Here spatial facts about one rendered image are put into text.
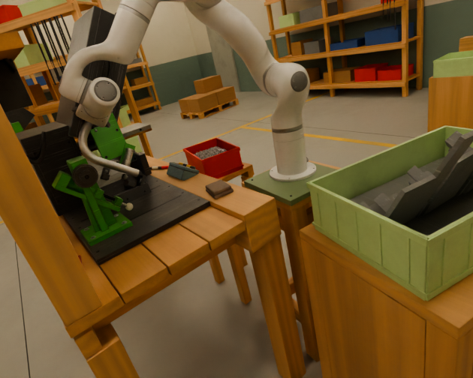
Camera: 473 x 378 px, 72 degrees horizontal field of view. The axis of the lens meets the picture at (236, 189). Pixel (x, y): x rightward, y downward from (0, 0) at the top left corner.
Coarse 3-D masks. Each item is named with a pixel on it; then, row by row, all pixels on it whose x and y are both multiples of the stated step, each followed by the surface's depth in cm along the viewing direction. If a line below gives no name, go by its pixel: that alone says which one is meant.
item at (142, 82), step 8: (144, 56) 943; (128, 64) 928; (136, 64) 931; (144, 64) 944; (144, 72) 995; (32, 80) 806; (40, 80) 815; (136, 80) 952; (144, 80) 966; (152, 80) 972; (136, 88) 946; (152, 88) 980; (136, 104) 969; (144, 104) 981; (152, 104) 984; (128, 112) 949
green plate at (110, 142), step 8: (112, 112) 135; (112, 120) 135; (96, 128) 132; (104, 128) 134; (112, 128) 135; (96, 136) 132; (104, 136) 134; (112, 136) 135; (120, 136) 137; (96, 144) 132; (104, 144) 133; (112, 144) 135; (120, 144) 137; (104, 152) 133; (112, 152) 135; (120, 152) 137
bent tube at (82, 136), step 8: (88, 128) 118; (80, 136) 117; (80, 144) 117; (88, 152) 118; (96, 160) 119; (104, 160) 121; (112, 168) 122; (120, 168) 123; (128, 168) 125; (136, 176) 127
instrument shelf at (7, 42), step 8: (8, 32) 82; (16, 32) 83; (0, 40) 82; (8, 40) 83; (16, 40) 83; (0, 48) 82; (8, 48) 83; (16, 48) 84; (0, 56) 92; (8, 56) 97; (16, 56) 102
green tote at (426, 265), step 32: (448, 128) 117; (384, 160) 111; (416, 160) 117; (320, 192) 96; (352, 192) 109; (320, 224) 102; (352, 224) 87; (384, 224) 75; (384, 256) 80; (416, 256) 70; (448, 256) 71; (416, 288) 73
